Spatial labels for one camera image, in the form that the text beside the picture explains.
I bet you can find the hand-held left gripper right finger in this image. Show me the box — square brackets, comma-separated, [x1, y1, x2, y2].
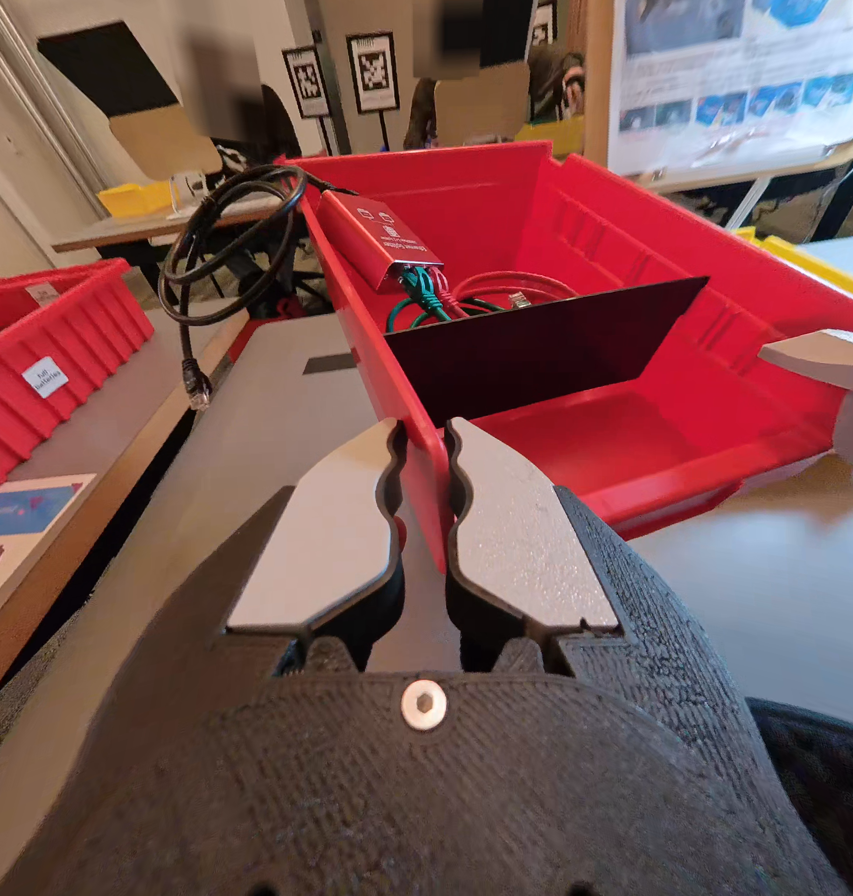
[444, 416, 622, 659]

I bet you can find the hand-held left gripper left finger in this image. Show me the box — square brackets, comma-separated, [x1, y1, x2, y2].
[225, 418, 408, 655]

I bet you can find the yellow storage bin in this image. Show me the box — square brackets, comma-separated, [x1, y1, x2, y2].
[514, 114, 586, 161]
[736, 226, 853, 303]

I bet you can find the red storage bin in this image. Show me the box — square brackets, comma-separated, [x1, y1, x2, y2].
[276, 140, 853, 575]

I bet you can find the red ethernet cable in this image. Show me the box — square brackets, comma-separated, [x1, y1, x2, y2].
[430, 266, 581, 321]

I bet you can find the green ethernet cable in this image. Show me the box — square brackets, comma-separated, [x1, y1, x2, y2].
[386, 269, 506, 333]

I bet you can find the black ethernet cable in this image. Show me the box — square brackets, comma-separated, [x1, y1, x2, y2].
[158, 164, 361, 411]

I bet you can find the red ethernet coupler box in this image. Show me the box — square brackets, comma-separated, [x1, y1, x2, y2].
[318, 190, 446, 294]

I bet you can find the wooden table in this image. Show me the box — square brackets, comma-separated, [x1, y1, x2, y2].
[0, 301, 251, 704]

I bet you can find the printed instruction sheet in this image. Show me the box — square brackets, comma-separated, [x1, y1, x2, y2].
[607, 0, 853, 176]

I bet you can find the blue printed paper card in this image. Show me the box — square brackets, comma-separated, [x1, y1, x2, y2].
[0, 474, 97, 634]

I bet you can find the red ribbed crate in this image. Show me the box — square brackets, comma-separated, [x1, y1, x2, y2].
[0, 258, 156, 499]

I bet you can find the long wooden workbench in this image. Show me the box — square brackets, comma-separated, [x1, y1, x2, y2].
[50, 199, 287, 254]

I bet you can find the small yellow bin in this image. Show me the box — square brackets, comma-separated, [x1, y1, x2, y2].
[96, 182, 181, 219]

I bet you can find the cardboard box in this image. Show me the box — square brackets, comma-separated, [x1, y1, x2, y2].
[108, 104, 223, 182]

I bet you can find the printed marker tag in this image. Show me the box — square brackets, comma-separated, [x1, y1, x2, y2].
[346, 31, 401, 115]
[526, 0, 558, 49]
[281, 45, 331, 120]

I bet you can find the black panel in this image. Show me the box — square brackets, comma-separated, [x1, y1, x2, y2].
[36, 21, 181, 119]

